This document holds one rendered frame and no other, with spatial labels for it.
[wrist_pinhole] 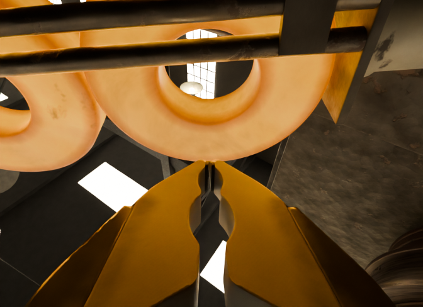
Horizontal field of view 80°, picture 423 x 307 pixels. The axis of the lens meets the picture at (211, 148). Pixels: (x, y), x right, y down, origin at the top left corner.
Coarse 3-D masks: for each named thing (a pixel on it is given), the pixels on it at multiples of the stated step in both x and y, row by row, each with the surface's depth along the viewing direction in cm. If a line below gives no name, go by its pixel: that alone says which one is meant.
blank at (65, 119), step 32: (0, 0) 13; (32, 0) 14; (32, 96) 16; (64, 96) 16; (0, 128) 19; (32, 128) 18; (64, 128) 18; (96, 128) 19; (0, 160) 21; (32, 160) 21; (64, 160) 21
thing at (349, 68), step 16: (384, 0) 11; (336, 16) 15; (352, 16) 13; (368, 16) 12; (384, 16) 11; (368, 32) 12; (368, 48) 12; (336, 64) 15; (352, 64) 13; (368, 64) 13; (336, 80) 15; (352, 80) 14; (336, 96) 15; (352, 96) 14; (336, 112) 16
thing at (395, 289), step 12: (384, 264) 47; (396, 264) 44; (408, 264) 42; (420, 264) 40; (372, 276) 49; (384, 276) 45; (396, 276) 42; (408, 276) 40; (420, 276) 38; (384, 288) 41; (396, 288) 40; (408, 288) 38; (420, 288) 37; (396, 300) 41; (408, 300) 40; (420, 300) 38
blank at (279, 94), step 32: (96, 0) 12; (96, 32) 14; (128, 32) 14; (160, 32) 14; (256, 32) 14; (256, 64) 17; (288, 64) 15; (320, 64) 15; (96, 96) 17; (128, 96) 17; (160, 96) 17; (192, 96) 20; (224, 96) 20; (256, 96) 17; (288, 96) 17; (320, 96) 17; (128, 128) 18; (160, 128) 19; (192, 128) 19; (224, 128) 19; (256, 128) 19; (288, 128) 19; (192, 160) 21; (224, 160) 21
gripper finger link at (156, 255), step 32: (160, 192) 10; (192, 192) 10; (128, 224) 8; (160, 224) 8; (192, 224) 10; (128, 256) 7; (160, 256) 7; (192, 256) 7; (96, 288) 6; (128, 288) 6; (160, 288) 6; (192, 288) 7
